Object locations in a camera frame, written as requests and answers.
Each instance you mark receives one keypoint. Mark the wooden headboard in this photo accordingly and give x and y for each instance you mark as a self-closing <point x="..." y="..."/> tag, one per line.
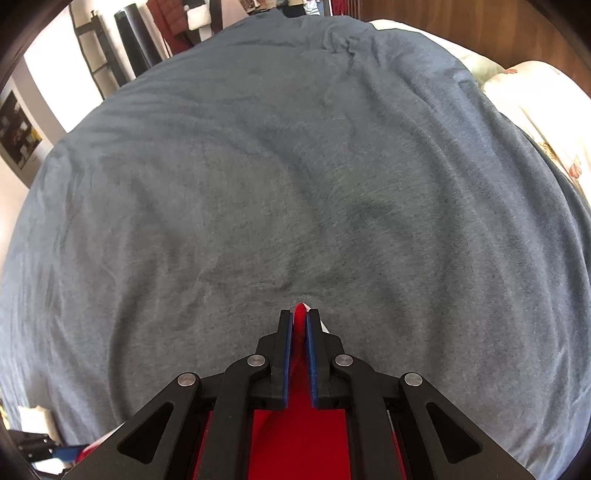
<point x="508" y="27"/>

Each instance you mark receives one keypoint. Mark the wall poster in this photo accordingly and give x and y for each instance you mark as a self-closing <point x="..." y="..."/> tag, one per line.
<point x="16" y="131"/>

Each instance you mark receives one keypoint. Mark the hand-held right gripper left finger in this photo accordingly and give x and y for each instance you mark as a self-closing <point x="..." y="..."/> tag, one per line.
<point x="285" y="360"/>

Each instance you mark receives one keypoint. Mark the black ladder rack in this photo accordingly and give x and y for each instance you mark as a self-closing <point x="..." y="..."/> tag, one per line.
<point x="99" y="60"/>

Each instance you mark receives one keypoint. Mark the black rolled mat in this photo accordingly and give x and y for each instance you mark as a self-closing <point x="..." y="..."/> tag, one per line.
<point x="136" y="41"/>

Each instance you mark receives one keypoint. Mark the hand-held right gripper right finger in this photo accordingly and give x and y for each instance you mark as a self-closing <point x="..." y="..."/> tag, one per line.
<point x="313" y="360"/>

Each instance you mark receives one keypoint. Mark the white floral quilt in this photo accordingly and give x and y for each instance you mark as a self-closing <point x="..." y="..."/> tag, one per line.
<point x="540" y="110"/>

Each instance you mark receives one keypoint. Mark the pale pillow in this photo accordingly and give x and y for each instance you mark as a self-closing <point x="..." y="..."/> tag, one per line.
<point x="475" y="62"/>

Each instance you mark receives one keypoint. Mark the hanging red garment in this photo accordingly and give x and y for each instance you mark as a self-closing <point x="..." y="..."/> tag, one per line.
<point x="168" y="21"/>

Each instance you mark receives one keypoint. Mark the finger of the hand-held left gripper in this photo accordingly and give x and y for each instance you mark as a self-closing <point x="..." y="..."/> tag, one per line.
<point x="69" y="453"/>

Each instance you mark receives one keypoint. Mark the grey-blue blanket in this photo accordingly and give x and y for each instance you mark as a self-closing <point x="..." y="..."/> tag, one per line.
<point x="277" y="184"/>

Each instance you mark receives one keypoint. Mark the white hanging bag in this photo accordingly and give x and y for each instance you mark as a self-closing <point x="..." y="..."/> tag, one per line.
<point x="197" y="16"/>

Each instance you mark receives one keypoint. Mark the red pants with white stripes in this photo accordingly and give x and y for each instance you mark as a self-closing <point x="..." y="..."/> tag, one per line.
<point x="298" y="443"/>

